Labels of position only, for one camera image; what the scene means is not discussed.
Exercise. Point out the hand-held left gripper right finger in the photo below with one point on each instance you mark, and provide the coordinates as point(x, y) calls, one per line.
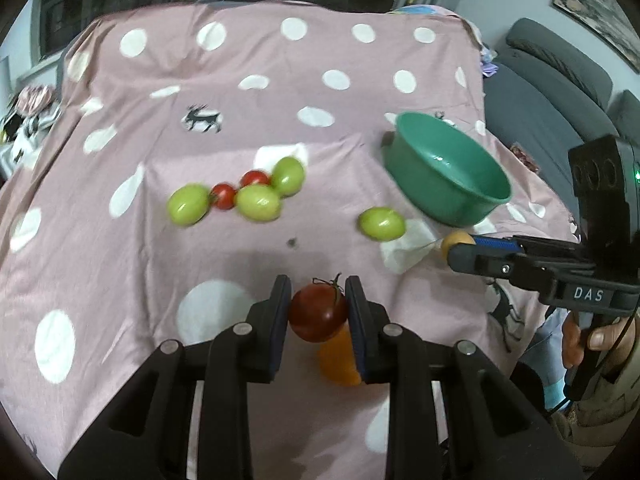
point(356, 330)

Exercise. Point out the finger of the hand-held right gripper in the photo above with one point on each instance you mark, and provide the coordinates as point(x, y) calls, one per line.
point(480, 260)
point(495, 244)

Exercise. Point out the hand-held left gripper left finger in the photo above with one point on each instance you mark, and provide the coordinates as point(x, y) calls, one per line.
point(281, 320)

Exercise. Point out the orange cherry tomato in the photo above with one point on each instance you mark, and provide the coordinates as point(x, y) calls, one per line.
point(455, 241)
point(337, 360)

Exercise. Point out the red cherry tomato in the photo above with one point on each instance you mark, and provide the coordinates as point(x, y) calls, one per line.
point(255, 178)
point(223, 196)
point(317, 315)

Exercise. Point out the green plastic bowl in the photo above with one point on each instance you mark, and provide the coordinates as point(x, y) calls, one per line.
point(450, 180)

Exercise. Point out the green jujube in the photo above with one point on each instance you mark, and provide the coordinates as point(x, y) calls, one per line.
point(382, 223)
point(257, 202)
point(288, 176)
point(187, 205)

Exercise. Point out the person's right forearm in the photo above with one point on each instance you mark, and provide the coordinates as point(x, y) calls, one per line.
point(610, 410)

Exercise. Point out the person's right hand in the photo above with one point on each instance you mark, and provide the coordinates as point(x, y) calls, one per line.
point(610, 337)

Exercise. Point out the small red patterned cloth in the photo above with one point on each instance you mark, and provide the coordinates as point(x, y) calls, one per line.
point(524, 156)

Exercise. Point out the grey sofa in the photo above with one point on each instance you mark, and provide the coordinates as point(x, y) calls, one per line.
point(540, 110)

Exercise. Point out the purple crumpled cloth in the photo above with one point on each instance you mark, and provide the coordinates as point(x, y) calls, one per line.
point(489, 62)

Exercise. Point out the pink polka dot cloth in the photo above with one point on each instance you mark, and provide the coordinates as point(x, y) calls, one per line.
point(300, 85)

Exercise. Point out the black and white cloth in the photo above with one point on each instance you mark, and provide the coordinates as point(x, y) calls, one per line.
point(25, 140)

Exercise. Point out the pink crumpled cloth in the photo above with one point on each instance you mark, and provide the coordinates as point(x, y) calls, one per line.
point(35, 97)

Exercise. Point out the framed wall picture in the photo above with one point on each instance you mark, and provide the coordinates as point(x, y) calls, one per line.
point(600, 0)

